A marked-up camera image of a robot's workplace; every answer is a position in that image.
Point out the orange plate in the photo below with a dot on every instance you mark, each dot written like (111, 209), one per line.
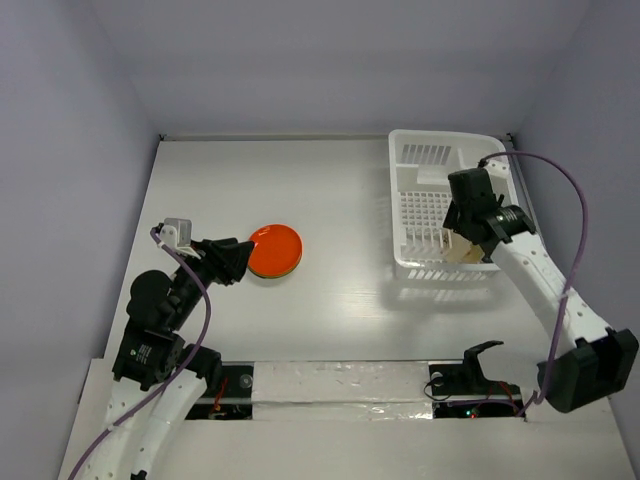
(276, 244)

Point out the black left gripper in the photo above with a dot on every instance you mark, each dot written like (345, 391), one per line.
(226, 257)

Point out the lime green plate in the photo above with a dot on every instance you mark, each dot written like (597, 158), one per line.
(272, 271)

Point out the white plastic dish rack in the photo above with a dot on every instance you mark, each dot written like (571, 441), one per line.
(419, 164)

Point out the aluminium rail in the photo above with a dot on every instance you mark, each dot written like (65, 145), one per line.
(519, 181)

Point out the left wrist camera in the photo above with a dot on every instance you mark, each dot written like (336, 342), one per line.
(175, 233)

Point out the beige plate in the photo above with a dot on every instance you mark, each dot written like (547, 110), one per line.
(462, 250)

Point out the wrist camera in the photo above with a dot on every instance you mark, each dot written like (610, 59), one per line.
(498, 169)
(175, 233)

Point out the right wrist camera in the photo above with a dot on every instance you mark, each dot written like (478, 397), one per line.
(498, 169)

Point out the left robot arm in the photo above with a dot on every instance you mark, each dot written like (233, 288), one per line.
(157, 376)

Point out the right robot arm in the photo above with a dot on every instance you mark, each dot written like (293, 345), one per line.
(588, 359)

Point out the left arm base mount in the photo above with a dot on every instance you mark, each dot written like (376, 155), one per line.
(231, 399)

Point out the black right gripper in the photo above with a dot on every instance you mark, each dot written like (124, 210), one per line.
(460, 223)

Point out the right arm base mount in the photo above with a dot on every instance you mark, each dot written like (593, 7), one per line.
(459, 389)

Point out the silver foil tape strip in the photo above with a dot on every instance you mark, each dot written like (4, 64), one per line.
(340, 391)

